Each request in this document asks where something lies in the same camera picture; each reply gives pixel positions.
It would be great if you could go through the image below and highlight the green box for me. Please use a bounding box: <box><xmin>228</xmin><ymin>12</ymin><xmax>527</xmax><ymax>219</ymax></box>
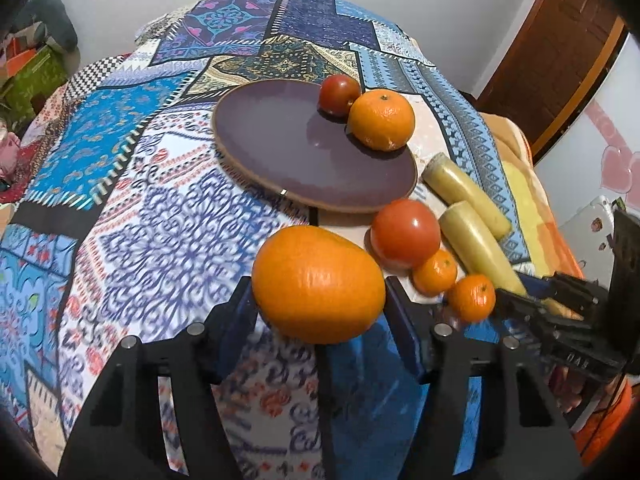
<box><xmin>1</xmin><ymin>46</ymin><xmax>67</xmax><ymax>128</ymax></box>

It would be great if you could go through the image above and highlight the brown wooden door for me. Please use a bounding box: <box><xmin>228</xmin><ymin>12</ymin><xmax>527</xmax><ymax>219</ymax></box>
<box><xmin>477</xmin><ymin>0</ymin><xmax>628</xmax><ymax>159</ymax></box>

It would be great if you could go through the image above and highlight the yellow banana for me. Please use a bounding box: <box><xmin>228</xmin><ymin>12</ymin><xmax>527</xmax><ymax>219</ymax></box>
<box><xmin>422</xmin><ymin>153</ymin><xmax>512</xmax><ymax>240</ymax></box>
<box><xmin>438</xmin><ymin>199</ymin><xmax>584</xmax><ymax>322</ymax></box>

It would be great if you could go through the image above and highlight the small dark red tomato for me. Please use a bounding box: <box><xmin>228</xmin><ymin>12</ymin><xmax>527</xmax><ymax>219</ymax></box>
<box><xmin>318</xmin><ymin>74</ymin><xmax>361</xmax><ymax>118</ymax></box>

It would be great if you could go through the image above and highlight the dark purple plate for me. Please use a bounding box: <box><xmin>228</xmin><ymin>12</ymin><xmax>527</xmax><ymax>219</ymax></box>
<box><xmin>213</xmin><ymin>79</ymin><xmax>418</xmax><ymax>214</ymax></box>

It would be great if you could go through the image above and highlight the small mandarin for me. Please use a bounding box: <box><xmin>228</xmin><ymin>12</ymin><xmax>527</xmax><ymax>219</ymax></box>
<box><xmin>411</xmin><ymin>248</ymin><xmax>458</xmax><ymax>297</ymax></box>
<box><xmin>445</xmin><ymin>274</ymin><xmax>496</xmax><ymax>323</ymax></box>

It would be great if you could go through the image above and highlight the medium orange on plate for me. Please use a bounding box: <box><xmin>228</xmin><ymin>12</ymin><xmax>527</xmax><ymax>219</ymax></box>
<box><xmin>347</xmin><ymin>89</ymin><xmax>416</xmax><ymax>152</ymax></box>

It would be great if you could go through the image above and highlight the large red tomato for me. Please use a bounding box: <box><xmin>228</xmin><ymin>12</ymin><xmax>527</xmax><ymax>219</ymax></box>
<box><xmin>370</xmin><ymin>198</ymin><xmax>442</xmax><ymax>269</ymax></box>

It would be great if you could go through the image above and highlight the patterned patchwork bedspread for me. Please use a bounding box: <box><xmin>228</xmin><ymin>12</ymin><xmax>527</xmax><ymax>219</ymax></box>
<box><xmin>1</xmin><ymin>0</ymin><xmax>538</xmax><ymax>474</ymax></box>

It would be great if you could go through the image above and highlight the white suitcase with stickers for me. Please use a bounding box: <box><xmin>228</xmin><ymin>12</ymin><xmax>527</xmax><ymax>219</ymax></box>
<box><xmin>560</xmin><ymin>195</ymin><xmax>614</xmax><ymax>288</ymax></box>

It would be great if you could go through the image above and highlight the large orange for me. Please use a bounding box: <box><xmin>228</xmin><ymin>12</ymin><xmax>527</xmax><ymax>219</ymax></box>
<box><xmin>252</xmin><ymin>226</ymin><xmax>385</xmax><ymax>344</ymax></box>

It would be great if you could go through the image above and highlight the orange yellow blanket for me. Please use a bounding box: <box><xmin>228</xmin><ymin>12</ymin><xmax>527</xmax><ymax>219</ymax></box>
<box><xmin>480</xmin><ymin>113</ymin><xmax>634</xmax><ymax>466</ymax></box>

